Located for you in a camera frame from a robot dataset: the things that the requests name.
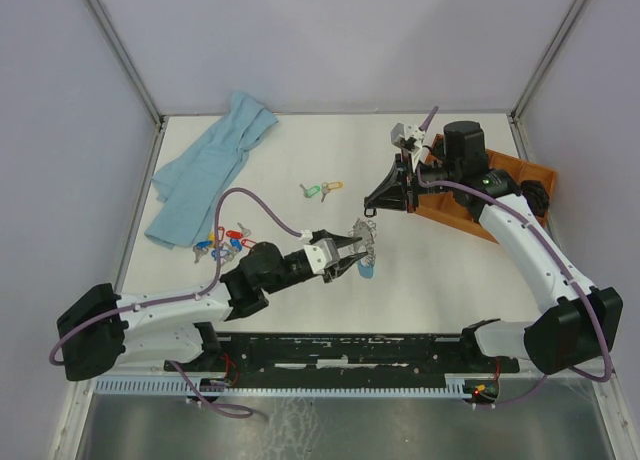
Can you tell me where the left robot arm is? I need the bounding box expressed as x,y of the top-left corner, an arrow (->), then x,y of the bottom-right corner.
50,230 -> 367,382

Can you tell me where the white slotted cable duct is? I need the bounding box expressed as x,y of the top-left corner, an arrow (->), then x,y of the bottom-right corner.
93,373 -> 476,395

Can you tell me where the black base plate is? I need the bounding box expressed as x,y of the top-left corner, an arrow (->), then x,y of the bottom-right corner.
182,332 -> 519,374

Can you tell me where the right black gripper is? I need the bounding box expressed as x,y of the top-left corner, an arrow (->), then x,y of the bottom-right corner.
365,149 -> 460,214

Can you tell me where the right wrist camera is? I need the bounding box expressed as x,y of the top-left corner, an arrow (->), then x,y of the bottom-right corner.
390,123 -> 428,170

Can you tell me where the large keyring with blue handle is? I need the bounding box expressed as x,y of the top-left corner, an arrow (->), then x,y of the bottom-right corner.
349,218 -> 377,280

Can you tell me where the orange wooden compartment tray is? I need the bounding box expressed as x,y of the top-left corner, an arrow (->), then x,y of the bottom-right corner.
415,148 -> 557,241

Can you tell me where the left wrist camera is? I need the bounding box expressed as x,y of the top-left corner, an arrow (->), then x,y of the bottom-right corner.
300,230 -> 340,275

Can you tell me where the blue tagged key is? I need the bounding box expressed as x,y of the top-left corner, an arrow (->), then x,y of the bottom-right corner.
210,248 -> 239,268
192,240 -> 213,264

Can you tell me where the black cable bundle in tray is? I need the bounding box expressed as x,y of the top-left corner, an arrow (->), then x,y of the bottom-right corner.
522,179 -> 550,216

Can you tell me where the light blue cloth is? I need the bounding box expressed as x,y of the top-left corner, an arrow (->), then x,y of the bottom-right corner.
145,92 -> 278,249

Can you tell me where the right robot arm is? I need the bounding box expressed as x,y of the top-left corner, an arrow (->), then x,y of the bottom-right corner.
364,121 -> 623,382

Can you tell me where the yellow tagged key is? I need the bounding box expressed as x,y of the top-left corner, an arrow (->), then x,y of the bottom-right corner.
321,181 -> 344,202

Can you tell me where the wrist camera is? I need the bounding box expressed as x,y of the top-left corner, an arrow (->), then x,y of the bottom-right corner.
300,230 -> 340,275
390,123 -> 428,170

